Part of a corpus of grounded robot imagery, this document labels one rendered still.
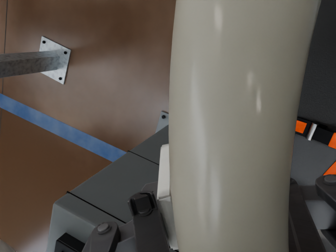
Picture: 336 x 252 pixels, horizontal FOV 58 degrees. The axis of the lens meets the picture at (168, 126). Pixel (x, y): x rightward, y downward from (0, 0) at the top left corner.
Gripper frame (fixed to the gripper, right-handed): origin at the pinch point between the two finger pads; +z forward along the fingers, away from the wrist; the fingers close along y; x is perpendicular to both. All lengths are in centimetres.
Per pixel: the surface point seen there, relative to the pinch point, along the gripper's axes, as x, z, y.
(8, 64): 12, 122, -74
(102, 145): -42, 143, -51
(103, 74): -4, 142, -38
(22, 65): 11, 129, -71
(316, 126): -40, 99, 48
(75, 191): -27, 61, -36
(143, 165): -33, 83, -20
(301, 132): -42, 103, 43
